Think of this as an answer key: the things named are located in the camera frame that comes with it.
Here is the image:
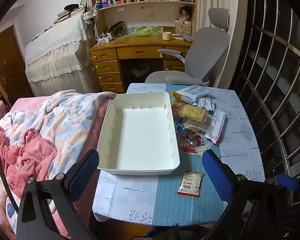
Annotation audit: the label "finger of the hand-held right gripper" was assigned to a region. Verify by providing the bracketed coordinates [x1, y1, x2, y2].
[277, 174, 300, 191]

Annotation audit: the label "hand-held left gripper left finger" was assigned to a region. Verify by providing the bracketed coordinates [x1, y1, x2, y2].
[16, 149, 100, 240]

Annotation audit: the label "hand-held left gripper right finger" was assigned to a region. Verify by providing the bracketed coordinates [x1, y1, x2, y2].
[202, 149, 284, 240]

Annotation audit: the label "clear glass plate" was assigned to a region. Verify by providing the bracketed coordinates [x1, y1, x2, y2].
[170, 100, 213, 153]

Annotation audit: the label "white plastic storage bin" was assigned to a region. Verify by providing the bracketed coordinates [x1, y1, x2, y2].
[97, 91, 180, 175]

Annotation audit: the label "grey foil snack packet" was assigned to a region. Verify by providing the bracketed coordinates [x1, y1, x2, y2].
[196, 97, 215, 112]

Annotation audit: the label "small orange white snack packet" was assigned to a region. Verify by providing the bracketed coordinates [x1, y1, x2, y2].
[177, 171, 204, 197]

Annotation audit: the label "blue white printed tablecloth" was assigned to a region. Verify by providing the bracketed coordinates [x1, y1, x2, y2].
[92, 83, 265, 227]

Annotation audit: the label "red candy packet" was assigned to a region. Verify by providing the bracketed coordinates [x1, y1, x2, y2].
[176, 127, 205, 152]

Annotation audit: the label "white printed snack packet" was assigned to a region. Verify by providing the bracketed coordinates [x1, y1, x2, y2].
[204, 109, 227, 145]

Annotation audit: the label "pastel floral fleece blanket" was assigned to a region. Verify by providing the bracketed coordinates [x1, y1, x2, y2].
[0, 89, 118, 178]

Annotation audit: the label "pink fleece blanket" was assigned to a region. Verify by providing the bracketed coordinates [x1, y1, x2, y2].
[0, 126, 58, 198]

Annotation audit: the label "clear packet of yellow crackers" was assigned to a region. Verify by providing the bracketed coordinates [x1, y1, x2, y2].
[177, 104, 208, 124]

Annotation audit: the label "pink bed sheet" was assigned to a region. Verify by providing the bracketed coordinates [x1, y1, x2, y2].
[0, 96, 110, 240]

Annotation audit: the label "metal window grille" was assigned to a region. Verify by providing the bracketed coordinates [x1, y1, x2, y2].
[230, 0, 300, 205]

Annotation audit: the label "lined waste bin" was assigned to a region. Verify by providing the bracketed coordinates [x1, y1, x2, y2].
[130, 62, 150, 78]

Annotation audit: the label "white lace cover cloth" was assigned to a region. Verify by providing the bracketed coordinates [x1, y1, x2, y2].
[24, 12, 100, 97]

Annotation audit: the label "grey office chair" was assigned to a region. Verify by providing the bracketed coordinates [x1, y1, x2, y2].
[145, 7, 231, 88]

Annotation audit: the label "brown wooden door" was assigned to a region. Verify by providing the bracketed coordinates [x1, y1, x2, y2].
[0, 25, 34, 105]

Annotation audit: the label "wooden desk with drawers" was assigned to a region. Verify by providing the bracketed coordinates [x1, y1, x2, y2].
[89, 34, 193, 93]

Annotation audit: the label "white power strip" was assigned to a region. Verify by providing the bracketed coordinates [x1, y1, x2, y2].
[98, 34, 113, 44]

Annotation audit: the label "dark patterned pouch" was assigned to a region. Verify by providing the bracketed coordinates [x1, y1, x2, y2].
[107, 21, 127, 38]

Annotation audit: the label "printed cardboard box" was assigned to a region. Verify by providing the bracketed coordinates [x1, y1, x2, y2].
[174, 20, 192, 37]

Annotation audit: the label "green packets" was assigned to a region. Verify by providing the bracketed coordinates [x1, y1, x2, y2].
[137, 26, 163, 37]

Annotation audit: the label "patterned cloth bag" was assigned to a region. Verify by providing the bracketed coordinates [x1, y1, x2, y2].
[83, 7, 100, 25]

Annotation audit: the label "stack of books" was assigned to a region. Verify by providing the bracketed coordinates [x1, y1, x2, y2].
[53, 7, 85, 25]

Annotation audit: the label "brown haired doll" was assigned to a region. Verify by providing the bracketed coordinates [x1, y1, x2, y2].
[177, 5, 193, 22]

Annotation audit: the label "wooden bookshelf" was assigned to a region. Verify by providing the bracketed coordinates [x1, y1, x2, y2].
[88, 0, 198, 34]

